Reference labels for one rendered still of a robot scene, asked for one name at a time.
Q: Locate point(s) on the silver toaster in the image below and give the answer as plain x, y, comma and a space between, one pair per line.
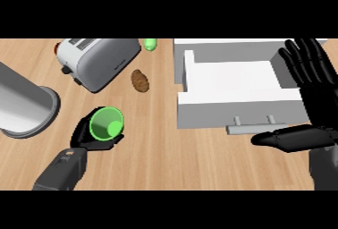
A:
100, 61

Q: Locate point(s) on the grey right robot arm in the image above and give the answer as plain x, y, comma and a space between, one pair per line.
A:
324, 168

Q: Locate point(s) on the brown potato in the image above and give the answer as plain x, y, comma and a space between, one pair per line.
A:
140, 80

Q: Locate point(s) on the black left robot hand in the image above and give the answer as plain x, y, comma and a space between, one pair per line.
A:
83, 137

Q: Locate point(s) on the green cup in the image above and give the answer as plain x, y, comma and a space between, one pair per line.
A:
107, 124

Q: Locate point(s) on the white cabinet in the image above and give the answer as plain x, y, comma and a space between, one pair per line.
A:
230, 47

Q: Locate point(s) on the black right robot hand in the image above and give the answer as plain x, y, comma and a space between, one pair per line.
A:
315, 98

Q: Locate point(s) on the green vegetable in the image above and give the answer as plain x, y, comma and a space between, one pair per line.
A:
151, 44

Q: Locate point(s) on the grey cylindrical appliance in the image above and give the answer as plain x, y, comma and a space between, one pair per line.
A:
24, 106

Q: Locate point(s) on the white open drawer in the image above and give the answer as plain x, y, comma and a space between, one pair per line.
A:
238, 89

